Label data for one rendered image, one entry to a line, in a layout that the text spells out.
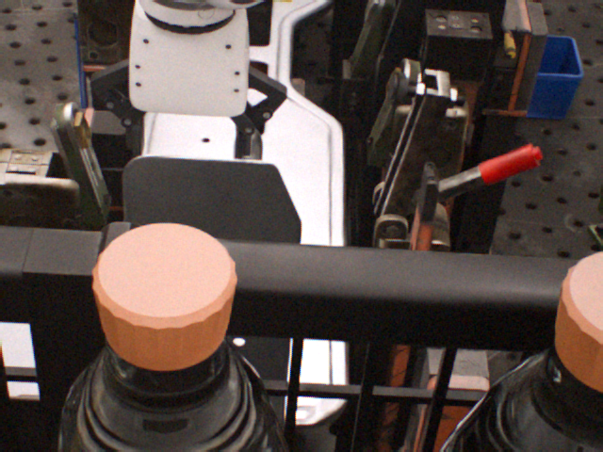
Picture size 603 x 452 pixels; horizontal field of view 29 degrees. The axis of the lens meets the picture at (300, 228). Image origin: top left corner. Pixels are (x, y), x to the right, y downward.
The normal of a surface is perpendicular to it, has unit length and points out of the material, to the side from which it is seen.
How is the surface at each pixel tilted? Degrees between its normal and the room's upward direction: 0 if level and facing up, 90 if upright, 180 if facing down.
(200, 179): 90
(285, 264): 0
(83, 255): 0
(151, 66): 90
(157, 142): 0
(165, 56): 91
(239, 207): 90
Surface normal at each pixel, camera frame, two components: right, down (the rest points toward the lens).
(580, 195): 0.07, -0.72
